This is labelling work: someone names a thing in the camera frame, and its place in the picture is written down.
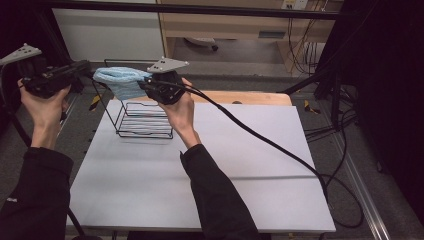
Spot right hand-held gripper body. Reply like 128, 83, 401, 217
139, 56, 190, 106

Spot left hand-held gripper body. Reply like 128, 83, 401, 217
0, 42, 88, 100

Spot blue striped cloth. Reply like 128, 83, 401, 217
92, 66, 153, 102

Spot black wire rack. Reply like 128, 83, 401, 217
91, 58, 175, 141

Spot person's left hand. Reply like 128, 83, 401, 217
16, 77, 72, 151

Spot person's right hand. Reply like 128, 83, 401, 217
157, 77, 203, 150

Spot yellow black tape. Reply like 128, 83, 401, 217
88, 94, 102, 112
303, 99, 322, 115

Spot white cabinet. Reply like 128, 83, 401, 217
51, 0, 166, 63

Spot office chair base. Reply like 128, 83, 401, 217
182, 36, 220, 53

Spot black curtain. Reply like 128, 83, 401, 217
315, 0, 424, 221
0, 0, 57, 136

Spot wooden table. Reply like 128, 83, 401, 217
112, 87, 294, 107

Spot light wooden desk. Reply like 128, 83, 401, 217
156, 0, 345, 73

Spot white board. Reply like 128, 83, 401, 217
65, 99, 337, 234

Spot white power strip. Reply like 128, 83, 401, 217
280, 0, 310, 11

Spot black metal frame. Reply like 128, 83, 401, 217
33, 0, 344, 126

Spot right hand-held gripper cable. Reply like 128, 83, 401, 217
149, 78, 365, 230

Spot hanging black cables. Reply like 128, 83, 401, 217
286, 15, 322, 76

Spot black floor cables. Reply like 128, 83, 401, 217
303, 83, 360, 145

